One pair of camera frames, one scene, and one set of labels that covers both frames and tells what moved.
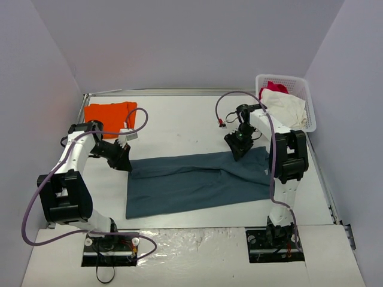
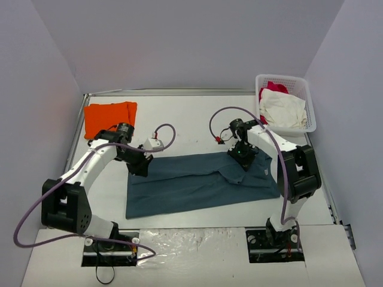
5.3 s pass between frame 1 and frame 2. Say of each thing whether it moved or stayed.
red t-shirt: stayed
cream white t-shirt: stayed
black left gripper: moved
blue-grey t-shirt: stayed
